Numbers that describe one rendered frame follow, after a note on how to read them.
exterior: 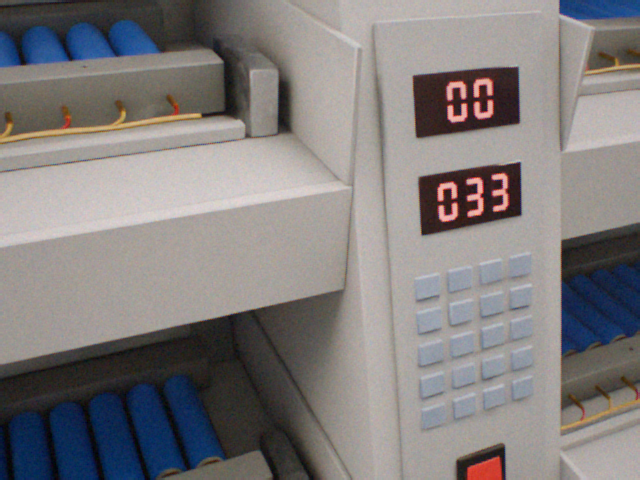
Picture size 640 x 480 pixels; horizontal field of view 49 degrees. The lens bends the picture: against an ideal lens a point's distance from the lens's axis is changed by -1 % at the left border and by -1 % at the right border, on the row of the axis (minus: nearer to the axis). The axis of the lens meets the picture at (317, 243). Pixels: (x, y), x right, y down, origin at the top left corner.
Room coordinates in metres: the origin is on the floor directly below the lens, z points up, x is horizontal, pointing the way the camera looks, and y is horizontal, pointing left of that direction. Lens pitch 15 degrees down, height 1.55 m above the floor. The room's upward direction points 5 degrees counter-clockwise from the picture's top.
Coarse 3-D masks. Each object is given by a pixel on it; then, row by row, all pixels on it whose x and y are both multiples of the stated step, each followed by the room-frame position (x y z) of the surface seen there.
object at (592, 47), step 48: (576, 0) 0.47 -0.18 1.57; (624, 0) 0.47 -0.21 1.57; (576, 48) 0.28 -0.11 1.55; (624, 48) 0.39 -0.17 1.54; (576, 96) 0.28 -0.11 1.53; (624, 96) 0.35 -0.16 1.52; (576, 144) 0.29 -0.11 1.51; (624, 144) 0.30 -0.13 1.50; (576, 192) 0.30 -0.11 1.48; (624, 192) 0.31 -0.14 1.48
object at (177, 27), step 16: (96, 0) 0.42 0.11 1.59; (112, 0) 0.42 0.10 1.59; (160, 0) 0.43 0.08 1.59; (176, 0) 0.43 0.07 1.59; (176, 16) 0.43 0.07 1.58; (176, 32) 0.43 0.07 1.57; (192, 32) 0.44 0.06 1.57; (608, 240) 0.56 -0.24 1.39; (208, 320) 0.43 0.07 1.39; (224, 320) 0.43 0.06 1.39; (192, 336) 0.43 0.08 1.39; (208, 336) 0.43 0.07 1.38; (224, 336) 0.43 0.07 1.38; (112, 352) 0.41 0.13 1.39; (208, 352) 0.43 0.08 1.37; (224, 352) 0.43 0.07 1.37; (48, 368) 0.39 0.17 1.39
